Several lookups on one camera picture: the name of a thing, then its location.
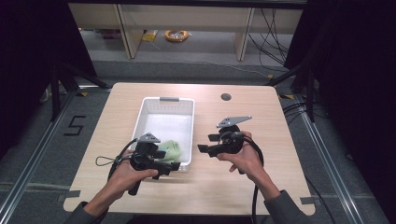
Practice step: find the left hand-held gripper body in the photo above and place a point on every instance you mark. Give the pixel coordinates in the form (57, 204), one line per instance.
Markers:
(144, 157)

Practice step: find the dark curtain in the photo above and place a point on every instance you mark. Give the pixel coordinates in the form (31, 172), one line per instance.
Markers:
(358, 77)
(28, 62)

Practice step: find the light wooden shelf unit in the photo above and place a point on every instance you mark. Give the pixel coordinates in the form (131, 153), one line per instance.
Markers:
(186, 21)

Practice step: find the white plastic basket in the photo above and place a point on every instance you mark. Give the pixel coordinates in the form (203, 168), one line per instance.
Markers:
(169, 124)

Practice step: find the person's right hand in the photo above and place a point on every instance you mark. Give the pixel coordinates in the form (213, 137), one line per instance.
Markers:
(250, 161)

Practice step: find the plain green mitten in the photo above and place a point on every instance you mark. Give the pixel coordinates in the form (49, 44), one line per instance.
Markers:
(172, 151)

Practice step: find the yellow packet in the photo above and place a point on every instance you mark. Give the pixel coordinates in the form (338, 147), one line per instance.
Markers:
(150, 36)

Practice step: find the person's left hand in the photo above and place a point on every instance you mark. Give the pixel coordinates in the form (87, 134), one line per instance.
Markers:
(123, 177)

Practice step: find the aluminium floor rail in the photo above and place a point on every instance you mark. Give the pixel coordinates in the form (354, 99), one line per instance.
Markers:
(330, 161)
(31, 155)

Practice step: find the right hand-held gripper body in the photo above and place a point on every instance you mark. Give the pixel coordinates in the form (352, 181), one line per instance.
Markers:
(230, 141)

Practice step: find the grey tape strip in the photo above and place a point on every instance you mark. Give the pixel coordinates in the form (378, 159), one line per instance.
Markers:
(308, 200)
(73, 193)

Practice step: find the black metal stand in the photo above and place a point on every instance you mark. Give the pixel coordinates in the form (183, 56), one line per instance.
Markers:
(55, 93)
(309, 93)

